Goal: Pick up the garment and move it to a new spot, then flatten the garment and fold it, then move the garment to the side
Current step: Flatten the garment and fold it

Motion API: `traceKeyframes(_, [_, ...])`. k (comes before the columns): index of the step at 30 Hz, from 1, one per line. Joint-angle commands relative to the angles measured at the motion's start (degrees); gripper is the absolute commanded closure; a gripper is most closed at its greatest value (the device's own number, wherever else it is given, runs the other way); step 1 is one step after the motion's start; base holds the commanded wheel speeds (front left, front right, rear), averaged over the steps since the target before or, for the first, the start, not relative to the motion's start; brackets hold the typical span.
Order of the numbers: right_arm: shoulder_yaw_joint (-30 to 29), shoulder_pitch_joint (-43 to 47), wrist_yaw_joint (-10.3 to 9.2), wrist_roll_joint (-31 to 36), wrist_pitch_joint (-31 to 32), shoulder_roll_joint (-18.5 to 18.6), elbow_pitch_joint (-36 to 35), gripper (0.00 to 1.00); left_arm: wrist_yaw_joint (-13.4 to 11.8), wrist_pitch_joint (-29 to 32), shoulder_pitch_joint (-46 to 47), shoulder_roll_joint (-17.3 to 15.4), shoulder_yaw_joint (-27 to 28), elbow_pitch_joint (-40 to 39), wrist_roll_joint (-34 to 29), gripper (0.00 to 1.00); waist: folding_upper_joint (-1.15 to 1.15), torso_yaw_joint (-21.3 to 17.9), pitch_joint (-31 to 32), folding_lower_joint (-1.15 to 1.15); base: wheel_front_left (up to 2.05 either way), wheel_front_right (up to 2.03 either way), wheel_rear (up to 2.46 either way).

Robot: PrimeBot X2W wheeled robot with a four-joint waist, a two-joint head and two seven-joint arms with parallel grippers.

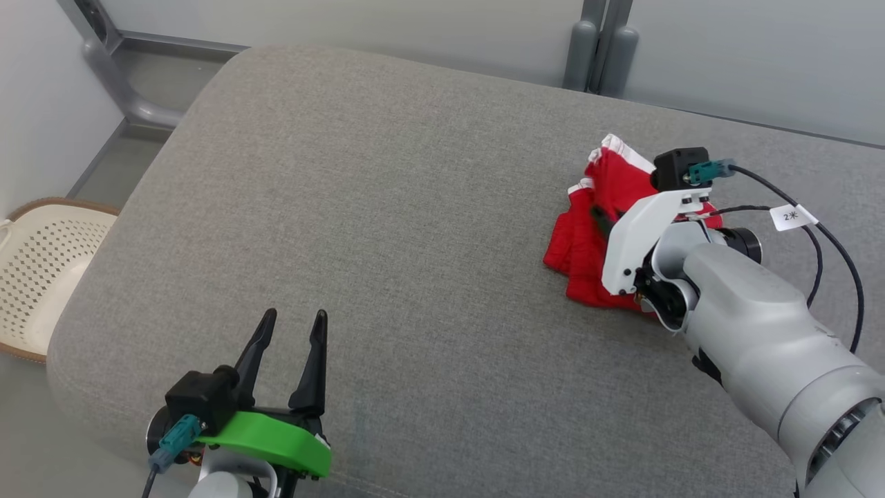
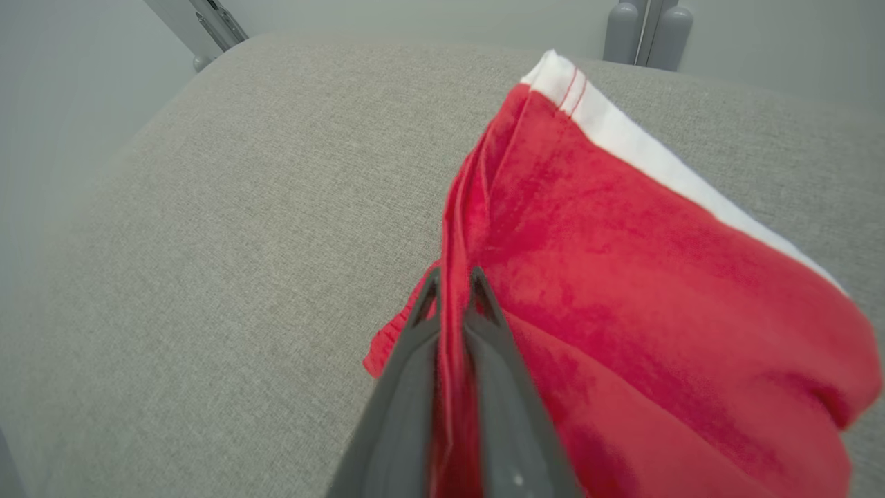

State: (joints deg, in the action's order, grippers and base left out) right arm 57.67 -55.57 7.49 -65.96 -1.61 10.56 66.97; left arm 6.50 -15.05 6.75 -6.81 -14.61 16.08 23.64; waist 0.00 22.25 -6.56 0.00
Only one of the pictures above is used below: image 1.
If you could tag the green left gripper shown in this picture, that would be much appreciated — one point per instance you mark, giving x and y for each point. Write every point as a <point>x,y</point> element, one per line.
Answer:
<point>276,439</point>

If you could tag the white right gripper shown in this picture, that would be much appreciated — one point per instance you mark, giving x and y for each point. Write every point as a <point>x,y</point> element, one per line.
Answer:
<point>636,232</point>

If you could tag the red shorts with white stripes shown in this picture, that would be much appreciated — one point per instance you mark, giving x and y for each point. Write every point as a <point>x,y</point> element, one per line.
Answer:
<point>581,249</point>

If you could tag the cream perforated laundry basket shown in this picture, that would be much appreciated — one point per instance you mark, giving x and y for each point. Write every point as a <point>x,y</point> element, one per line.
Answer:
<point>48,270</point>

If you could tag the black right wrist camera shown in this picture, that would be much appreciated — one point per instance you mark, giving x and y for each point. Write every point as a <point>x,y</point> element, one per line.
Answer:
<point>674,169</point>

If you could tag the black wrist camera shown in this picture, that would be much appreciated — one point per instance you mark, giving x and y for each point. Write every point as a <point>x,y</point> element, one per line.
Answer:
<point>200,398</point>
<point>674,169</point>

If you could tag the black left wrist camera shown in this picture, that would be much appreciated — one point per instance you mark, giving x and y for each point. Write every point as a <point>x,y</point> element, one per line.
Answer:
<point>200,398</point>

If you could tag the grey partition post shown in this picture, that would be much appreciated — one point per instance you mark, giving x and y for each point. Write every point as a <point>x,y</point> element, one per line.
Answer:
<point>619,59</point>
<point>581,55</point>

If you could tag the grey metal frame leg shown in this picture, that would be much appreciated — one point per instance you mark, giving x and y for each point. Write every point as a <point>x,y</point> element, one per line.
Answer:
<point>117,90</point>

